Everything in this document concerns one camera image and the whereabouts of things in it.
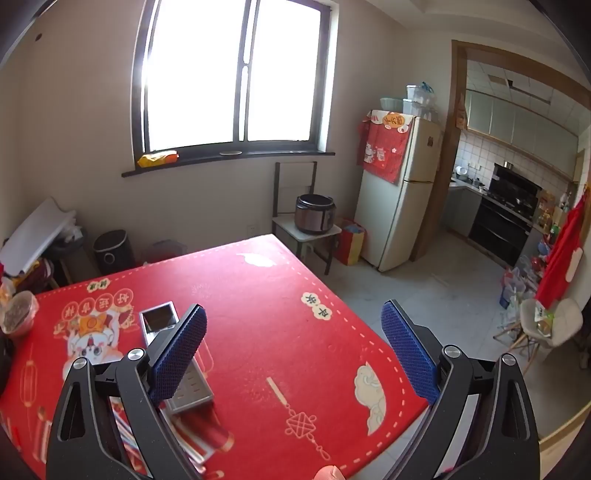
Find red printed tablecloth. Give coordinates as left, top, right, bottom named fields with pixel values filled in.
left=0, top=233, right=432, bottom=480

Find dark red cloth pile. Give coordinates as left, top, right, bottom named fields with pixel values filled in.
left=2, top=261, right=58, bottom=291

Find wooden door frame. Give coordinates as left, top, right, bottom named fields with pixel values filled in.
left=410, top=39, right=591, bottom=261

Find pile of plastic bags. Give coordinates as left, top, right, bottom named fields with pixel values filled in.
left=499, top=258, right=546, bottom=310

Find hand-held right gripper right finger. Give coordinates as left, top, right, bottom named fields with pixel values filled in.
left=381, top=299, right=541, bottom=480

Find kitchen wall cabinets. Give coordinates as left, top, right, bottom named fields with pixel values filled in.
left=464, top=89, right=585, bottom=183

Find clear plastic containers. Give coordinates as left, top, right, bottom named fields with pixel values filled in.
left=403, top=82, right=439, bottom=121

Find white refrigerator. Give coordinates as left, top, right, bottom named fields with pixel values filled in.
left=355, top=110, right=443, bottom=273

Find grey bin with plastic bag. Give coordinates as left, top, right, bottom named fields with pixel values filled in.
left=51, top=226, right=88, bottom=278

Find black oven range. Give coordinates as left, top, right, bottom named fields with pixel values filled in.
left=468, top=162, right=543, bottom=268

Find red printed fridge cloth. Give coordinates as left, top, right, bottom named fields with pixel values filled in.
left=357, top=111, right=414, bottom=185

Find black air fryer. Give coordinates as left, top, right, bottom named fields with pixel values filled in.
left=93, top=230, right=136, bottom=276

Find covered bowl of food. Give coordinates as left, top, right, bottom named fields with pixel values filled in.
left=0, top=291, right=40, bottom=335

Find group of condiment bottles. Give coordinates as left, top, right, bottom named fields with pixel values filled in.
left=536, top=189, right=575, bottom=236

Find dark framed window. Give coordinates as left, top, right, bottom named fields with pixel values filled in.
left=121, top=0, right=340, bottom=178

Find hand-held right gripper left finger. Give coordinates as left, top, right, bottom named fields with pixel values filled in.
left=46, top=302, right=208, bottom=480

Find stainless steel utensil holder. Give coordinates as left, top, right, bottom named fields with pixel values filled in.
left=139, top=301, right=216, bottom=414

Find white foam board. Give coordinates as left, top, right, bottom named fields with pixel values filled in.
left=0, top=198, right=77, bottom=275

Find dark electric rice cooker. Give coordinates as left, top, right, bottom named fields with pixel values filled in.
left=295, top=194, right=335, bottom=235

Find yellow snack bag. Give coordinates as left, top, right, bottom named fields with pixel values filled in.
left=137, top=151, right=180, bottom=168

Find red hanging cloth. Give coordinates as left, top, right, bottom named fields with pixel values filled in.
left=536, top=189, right=591, bottom=310

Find white shell chair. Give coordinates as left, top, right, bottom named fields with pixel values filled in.
left=494, top=298, right=585, bottom=374

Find red gift bag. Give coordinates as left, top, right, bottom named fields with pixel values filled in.
left=335, top=220, right=367, bottom=266

